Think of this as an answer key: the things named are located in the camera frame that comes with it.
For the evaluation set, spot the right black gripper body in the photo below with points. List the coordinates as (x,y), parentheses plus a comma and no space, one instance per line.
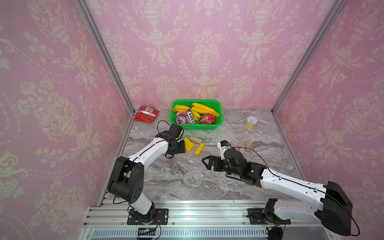
(217,163)

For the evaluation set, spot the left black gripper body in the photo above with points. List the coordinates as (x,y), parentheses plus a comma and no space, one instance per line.
(179,147)

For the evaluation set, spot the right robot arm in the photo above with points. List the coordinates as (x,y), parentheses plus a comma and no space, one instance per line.
(327,204)

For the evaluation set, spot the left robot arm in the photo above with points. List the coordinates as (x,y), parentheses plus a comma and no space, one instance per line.
(127,178)

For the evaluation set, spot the wooden block near yellow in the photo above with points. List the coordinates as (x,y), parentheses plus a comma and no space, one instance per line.
(195,140)

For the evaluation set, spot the wooden block right four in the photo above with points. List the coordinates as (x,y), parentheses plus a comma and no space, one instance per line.
(248,146)

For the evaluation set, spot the purple snack packet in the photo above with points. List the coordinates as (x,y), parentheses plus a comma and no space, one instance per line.
(185,117)

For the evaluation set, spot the green plastic basket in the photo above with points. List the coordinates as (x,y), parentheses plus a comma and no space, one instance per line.
(209,103)

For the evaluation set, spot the left banana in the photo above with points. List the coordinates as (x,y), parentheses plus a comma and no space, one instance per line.
(180,108)

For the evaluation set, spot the banana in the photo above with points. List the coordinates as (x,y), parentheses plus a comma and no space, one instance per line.
(180,108)
(202,109)

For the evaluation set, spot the red dragon fruit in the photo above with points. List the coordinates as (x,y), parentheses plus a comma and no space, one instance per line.
(207,119)

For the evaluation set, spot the red snack bag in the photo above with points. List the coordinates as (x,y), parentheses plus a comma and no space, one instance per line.
(146,114)

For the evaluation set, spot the right banana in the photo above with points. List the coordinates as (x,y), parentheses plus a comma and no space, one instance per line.
(202,109)

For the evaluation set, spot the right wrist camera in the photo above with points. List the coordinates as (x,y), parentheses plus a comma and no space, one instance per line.
(223,146)

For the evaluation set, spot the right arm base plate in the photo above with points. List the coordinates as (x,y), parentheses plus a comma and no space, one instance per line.
(260,217)

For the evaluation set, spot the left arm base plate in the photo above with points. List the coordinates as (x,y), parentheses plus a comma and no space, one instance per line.
(153,217)

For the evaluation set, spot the left frame post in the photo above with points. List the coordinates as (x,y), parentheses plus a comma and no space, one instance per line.
(100,44)

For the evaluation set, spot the frame post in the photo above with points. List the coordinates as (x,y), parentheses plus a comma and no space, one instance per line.
(324,27)
(100,44)

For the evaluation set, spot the right frame post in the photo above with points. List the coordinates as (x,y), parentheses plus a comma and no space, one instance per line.
(324,27)

